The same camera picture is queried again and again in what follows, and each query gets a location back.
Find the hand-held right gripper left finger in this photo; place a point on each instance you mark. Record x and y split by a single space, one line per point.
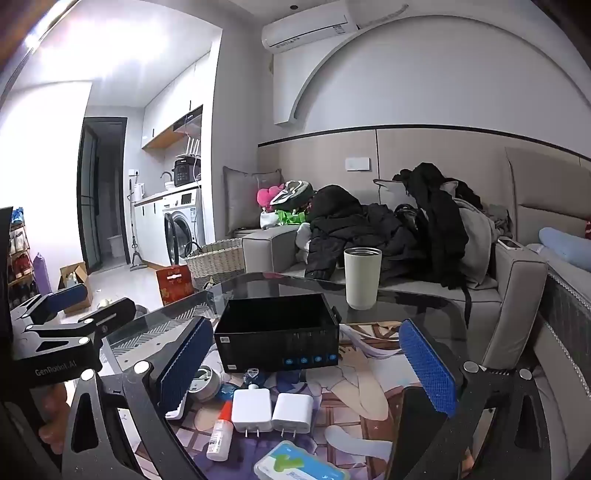
184 364

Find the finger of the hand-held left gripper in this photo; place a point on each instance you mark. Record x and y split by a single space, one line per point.
111 314
69 295

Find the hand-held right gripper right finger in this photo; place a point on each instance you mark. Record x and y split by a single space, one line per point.
427 369

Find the white glue bottle red cap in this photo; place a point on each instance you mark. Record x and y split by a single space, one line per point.
219 434

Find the large white charger plug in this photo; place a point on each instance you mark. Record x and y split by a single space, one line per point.
251 408

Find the black storage box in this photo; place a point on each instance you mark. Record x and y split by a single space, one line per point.
277 337

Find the small white charger plug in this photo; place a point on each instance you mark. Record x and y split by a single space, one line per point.
292 410

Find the person's left hand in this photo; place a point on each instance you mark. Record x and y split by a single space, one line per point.
51 410

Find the cardboard box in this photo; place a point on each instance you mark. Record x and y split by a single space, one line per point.
76 277

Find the round white tape tin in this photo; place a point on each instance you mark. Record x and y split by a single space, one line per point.
205 383

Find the purple bottle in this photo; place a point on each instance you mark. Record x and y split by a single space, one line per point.
42 274

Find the blue plastic packet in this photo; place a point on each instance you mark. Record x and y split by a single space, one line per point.
227 393

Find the shelf with packets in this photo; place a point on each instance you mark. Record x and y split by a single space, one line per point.
21 258

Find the white waste bin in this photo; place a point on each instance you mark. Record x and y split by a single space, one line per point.
116 247

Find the mop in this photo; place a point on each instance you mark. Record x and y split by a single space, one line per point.
135 249

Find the red paper bag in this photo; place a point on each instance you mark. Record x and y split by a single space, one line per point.
174 286

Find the printed desk mat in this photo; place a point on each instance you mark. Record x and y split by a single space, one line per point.
360 406

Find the dark glass door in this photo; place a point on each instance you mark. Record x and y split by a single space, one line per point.
90 194

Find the wicker basket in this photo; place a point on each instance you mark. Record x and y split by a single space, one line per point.
214 263

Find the white tumbler cup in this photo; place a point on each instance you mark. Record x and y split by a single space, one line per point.
363 277

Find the white washing machine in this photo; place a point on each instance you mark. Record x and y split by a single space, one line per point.
184 221

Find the grey sofa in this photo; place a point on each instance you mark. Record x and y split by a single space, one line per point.
512 286

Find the white kettle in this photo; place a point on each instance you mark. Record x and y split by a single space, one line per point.
140 191

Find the grey garment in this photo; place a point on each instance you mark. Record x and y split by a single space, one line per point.
480 240

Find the quilted bed side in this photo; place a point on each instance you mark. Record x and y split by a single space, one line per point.
568 323

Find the wet wipes pack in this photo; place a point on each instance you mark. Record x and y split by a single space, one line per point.
295 464

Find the white phone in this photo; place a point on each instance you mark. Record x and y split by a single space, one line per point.
510 243

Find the pile of black clothes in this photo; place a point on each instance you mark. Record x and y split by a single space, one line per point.
369 226

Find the black kitchen appliance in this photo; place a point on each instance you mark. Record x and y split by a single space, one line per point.
184 173

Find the grey cushion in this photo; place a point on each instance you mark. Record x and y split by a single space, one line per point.
240 203

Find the green printed bag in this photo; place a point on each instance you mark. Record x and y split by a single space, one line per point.
291 217

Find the blue pillow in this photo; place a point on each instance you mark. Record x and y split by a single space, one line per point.
565 247

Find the pink plush toy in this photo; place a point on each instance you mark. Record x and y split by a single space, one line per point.
265 196

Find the beige bed headboard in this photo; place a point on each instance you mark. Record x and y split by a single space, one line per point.
549 194

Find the white air conditioner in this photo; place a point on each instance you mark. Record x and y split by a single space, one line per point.
307 27

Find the white wall switch panel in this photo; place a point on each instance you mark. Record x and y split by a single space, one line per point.
358 164

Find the white wall cabinets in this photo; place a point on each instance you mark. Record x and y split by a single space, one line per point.
175 101

